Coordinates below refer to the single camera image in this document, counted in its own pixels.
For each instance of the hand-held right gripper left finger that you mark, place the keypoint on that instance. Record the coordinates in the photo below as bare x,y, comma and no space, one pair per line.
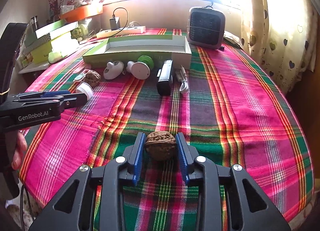
138,155

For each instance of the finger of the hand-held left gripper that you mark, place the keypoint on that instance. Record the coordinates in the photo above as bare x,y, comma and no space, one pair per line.
57,93
72,100

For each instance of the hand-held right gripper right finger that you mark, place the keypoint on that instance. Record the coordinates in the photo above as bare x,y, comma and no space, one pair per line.
182,155

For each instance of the small white ribbed cap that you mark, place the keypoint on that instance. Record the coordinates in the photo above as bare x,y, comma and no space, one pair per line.
85,89

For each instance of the brown walnut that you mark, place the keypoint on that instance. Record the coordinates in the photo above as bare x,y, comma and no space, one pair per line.
92,78
160,147

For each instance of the pink and green clip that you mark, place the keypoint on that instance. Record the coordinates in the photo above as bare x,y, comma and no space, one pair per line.
80,76

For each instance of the white mouse-shaped device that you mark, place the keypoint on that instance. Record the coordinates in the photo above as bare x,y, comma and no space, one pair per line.
112,70

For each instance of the white ball-shaped gadget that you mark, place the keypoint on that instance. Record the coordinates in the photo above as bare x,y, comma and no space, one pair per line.
130,65

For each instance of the green and white spool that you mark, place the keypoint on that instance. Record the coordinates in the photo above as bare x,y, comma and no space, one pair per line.
141,71

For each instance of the black rectangular device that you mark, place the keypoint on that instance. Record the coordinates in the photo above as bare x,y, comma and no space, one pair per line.
165,80

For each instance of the green and white cardboard box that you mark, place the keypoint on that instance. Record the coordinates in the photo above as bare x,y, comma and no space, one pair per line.
150,45

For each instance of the person's left hand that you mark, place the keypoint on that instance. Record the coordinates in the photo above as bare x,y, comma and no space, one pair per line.
19,147

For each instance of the white side shelf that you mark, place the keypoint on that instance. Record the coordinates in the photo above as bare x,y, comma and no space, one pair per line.
32,68

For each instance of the green tissue pack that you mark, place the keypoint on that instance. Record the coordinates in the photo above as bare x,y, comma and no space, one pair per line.
56,56

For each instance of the light green boxes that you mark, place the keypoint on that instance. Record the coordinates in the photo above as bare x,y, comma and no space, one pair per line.
42,53

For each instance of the small green carton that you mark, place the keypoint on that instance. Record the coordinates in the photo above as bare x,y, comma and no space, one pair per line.
80,32

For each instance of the glass jar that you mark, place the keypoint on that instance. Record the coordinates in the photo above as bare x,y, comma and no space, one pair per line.
33,24

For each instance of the cream power strip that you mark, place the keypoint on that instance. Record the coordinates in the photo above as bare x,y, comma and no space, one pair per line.
125,30

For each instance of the black charger adapter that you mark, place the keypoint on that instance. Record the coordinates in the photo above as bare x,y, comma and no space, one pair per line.
114,23

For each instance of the white plug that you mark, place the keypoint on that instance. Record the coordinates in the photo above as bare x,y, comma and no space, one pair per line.
133,24

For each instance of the beige folded cloth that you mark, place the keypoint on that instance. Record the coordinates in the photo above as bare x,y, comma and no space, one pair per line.
233,38

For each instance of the grey portable heater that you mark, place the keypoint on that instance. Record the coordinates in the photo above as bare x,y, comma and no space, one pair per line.
205,25

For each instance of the heart print curtain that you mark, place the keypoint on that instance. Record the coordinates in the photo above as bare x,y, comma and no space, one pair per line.
282,33

